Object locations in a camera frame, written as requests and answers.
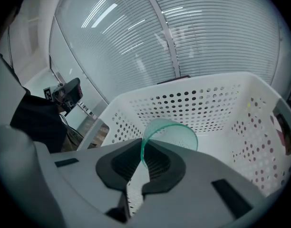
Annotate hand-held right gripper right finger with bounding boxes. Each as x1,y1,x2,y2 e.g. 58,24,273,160
133,140,272,228

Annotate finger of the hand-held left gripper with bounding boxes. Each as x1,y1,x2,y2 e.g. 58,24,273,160
64,77,83,117

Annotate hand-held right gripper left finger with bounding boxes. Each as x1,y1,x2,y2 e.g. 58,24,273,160
34,138,144,223

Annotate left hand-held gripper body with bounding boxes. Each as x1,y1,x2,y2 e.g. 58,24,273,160
43,83,76,112

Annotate green translucent cup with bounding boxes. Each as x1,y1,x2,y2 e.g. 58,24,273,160
140,118,199,169

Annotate white plastic basket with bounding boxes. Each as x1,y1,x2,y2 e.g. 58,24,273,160
77,71,291,214

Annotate person's black shirt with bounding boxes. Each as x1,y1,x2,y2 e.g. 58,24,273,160
10,93,68,153

